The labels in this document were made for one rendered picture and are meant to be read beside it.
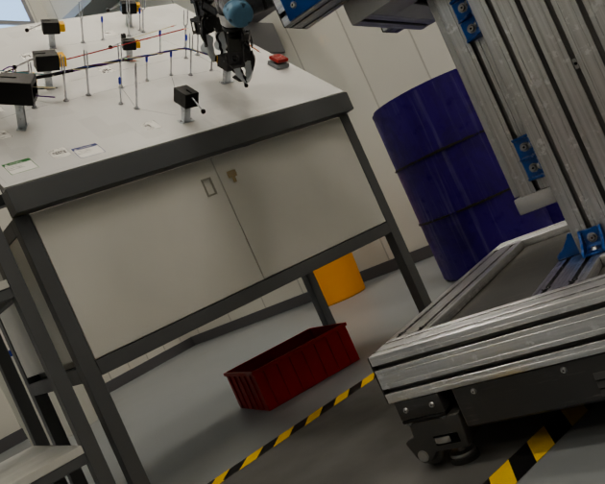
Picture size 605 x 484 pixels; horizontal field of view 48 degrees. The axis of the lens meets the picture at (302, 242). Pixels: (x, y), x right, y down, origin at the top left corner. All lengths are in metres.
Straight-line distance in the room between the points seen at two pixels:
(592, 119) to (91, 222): 1.21
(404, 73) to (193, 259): 2.88
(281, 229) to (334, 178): 0.30
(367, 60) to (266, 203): 2.69
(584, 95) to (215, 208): 1.09
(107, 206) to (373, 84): 3.03
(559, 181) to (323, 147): 1.11
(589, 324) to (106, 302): 1.18
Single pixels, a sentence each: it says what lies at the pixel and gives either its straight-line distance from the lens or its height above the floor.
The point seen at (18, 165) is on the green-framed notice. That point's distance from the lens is 1.86.
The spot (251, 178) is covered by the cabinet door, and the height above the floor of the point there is 0.70.
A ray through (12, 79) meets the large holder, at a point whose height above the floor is 1.16.
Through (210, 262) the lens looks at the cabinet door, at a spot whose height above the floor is 0.51.
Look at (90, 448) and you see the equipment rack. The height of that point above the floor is 0.22.
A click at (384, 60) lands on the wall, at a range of 4.60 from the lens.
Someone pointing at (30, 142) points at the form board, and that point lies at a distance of 1.97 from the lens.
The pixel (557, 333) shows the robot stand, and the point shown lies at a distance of 1.08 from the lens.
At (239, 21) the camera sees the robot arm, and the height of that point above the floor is 1.09.
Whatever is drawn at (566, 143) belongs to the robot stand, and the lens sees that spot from 1.32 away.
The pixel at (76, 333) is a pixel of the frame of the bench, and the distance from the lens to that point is 1.77.
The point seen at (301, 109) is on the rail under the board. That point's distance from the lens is 2.23.
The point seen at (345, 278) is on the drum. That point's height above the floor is 0.12.
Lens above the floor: 0.47
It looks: level
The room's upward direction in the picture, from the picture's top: 24 degrees counter-clockwise
